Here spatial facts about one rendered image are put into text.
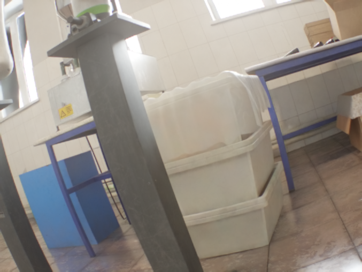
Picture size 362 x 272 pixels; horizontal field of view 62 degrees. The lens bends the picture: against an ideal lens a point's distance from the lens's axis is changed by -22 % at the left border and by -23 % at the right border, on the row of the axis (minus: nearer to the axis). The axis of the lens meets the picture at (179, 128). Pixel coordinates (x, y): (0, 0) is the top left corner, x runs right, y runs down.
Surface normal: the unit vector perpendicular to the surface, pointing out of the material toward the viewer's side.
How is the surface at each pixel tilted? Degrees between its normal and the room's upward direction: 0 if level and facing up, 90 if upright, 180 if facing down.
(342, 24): 125
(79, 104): 90
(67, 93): 90
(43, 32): 90
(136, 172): 90
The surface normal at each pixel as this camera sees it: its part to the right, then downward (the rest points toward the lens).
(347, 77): -0.24, 0.10
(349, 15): -0.02, 0.62
